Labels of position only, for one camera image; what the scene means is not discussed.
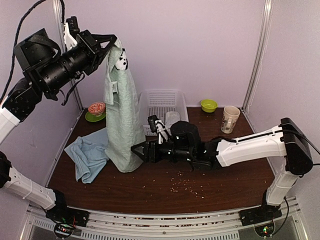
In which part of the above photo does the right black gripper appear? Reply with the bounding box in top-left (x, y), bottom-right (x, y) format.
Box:
top-left (130, 138), bottom-right (194, 165)

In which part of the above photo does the green panda towel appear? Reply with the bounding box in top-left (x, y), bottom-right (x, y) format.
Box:
top-left (104, 39), bottom-right (146, 173)

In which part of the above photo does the light blue towel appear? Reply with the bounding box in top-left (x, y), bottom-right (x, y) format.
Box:
top-left (64, 127), bottom-right (109, 184)

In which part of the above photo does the white plastic basket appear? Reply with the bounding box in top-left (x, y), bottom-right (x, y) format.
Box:
top-left (139, 90), bottom-right (189, 136)

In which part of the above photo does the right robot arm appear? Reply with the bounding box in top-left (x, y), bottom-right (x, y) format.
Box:
top-left (131, 115), bottom-right (314, 221)

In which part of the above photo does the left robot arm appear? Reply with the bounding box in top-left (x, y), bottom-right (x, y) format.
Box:
top-left (0, 28), bottom-right (117, 222)

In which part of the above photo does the rolled grey towel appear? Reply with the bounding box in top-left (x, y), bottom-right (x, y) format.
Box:
top-left (165, 111), bottom-right (181, 126)

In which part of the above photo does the red patterned bowl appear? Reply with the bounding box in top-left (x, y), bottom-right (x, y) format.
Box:
top-left (88, 101), bottom-right (106, 117)

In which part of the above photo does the green plate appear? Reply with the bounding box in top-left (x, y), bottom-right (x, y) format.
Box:
top-left (85, 111), bottom-right (106, 123)

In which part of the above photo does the lime green bowl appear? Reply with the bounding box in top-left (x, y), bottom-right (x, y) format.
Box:
top-left (200, 99), bottom-right (218, 113)

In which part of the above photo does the cream printed mug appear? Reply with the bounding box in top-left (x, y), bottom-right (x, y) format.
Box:
top-left (220, 105), bottom-right (241, 134)

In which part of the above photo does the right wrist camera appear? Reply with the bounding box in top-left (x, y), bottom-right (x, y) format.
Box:
top-left (147, 114), bottom-right (172, 145)

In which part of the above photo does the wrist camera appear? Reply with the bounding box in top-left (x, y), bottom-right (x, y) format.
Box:
top-left (63, 16), bottom-right (80, 51)
top-left (147, 114), bottom-right (172, 145)

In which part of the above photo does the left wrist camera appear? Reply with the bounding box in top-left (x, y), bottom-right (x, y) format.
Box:
top-left (63, 16), bottom-right (80, 51)

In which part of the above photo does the left aluminium frame post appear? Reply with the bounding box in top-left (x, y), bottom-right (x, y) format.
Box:
top-left (52, 0), bottom-right (84, 112)

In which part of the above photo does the aluminium frame post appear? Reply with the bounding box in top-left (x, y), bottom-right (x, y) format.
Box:
top-left (242, 0), bottom-right (273, 114)
top-left (52, 0), bottom-right (84, 112)

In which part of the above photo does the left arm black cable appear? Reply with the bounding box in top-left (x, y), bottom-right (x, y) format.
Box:
top-left (0, 0), bottom-right (66, 101)

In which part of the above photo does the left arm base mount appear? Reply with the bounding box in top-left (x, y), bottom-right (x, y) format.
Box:
top-left (44, 208), bottom-right (90, 239)

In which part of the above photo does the front aluminium rail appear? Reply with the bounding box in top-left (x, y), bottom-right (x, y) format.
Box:
top-left (24, 208), bottom-right (308, 240)

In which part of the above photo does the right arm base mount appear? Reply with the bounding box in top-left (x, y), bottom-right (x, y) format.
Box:
top-left (239, 206), bottom-right (282, 238)

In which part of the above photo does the right aluminium frame post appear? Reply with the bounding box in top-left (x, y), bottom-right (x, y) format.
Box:
top-left (242, 0), bottom-right (273, 114)

